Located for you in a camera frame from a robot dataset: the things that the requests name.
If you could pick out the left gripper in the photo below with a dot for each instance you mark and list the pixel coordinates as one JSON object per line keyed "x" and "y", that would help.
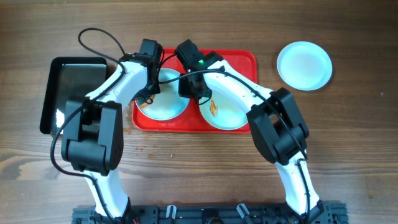
{"x": 148, "y": 92}

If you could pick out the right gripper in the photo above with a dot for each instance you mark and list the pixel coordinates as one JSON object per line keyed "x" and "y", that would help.
{"x": 184, "y": 91}

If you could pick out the white plate top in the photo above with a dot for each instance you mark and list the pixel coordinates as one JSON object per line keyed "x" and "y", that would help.
{"x": 167, "y": 104}

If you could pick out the white plate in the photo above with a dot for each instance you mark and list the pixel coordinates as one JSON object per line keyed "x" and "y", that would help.
{"x": 167, "y": 104}
{"x": 222, "y": 113}
{"x": 304, "y": 66}

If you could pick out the green orange sponge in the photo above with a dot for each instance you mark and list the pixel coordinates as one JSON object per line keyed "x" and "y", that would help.
{"x": 145, "y": 101}

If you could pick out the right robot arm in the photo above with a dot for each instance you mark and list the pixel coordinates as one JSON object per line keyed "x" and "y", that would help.
{"x": 277, "y": 127}

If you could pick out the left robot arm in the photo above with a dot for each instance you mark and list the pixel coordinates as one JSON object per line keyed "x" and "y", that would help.
{"x": 92, "y": 140}

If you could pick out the red plastic tray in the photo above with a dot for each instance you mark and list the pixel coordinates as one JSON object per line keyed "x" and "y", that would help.
{"x": 191, "y": 120}

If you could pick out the black rectangular tray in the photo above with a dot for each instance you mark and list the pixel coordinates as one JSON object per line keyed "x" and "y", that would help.
{"x": 69, "y": 77}

